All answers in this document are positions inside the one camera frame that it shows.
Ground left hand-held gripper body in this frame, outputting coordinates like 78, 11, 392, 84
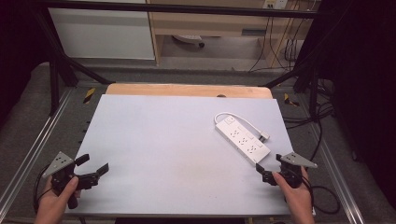
41, 151, 101, 210

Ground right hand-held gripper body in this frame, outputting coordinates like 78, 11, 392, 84
262, 151, 318, 189

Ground white power strip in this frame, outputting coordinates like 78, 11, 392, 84
214, 115, 272, 166

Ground white power cord with plug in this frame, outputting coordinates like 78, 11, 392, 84
213, 111, 271, 144

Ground person's left hand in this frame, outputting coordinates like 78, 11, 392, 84
33, 175, 81, 224

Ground person's right hand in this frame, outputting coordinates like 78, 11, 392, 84
272, 167, 316, 224

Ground white table cover board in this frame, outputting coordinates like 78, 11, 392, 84
64, 93, 317, 218

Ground wooden table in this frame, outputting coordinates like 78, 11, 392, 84
105, 82, 275, 100

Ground dark curtain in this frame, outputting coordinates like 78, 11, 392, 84
0, 0, 53, 127
298, 0, 396, 213

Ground white cabinet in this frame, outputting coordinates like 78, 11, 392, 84
48, 0, 156, 61

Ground white chair base with caster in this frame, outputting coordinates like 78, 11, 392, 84
171, 34, 206, 49

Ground aluminium rail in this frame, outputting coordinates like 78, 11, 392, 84
0, 88, 77, 213
306, 122, 367, 224

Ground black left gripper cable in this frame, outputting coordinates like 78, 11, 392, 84
33, 164, 52, 213

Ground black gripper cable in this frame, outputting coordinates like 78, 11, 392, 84
33, 164, 52, 213
301, 174, 341, 216

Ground black floor cables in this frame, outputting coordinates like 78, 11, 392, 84
281, 77, 336, 162

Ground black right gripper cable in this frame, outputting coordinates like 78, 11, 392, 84
301, 174, 341, 216

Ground black hanging cables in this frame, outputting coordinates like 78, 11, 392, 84
247, 14, 302, 73

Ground white wall outlet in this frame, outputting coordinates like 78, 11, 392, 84
262, 0, 290, 10

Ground black metal frame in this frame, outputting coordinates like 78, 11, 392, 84
31, 0, 322, 117

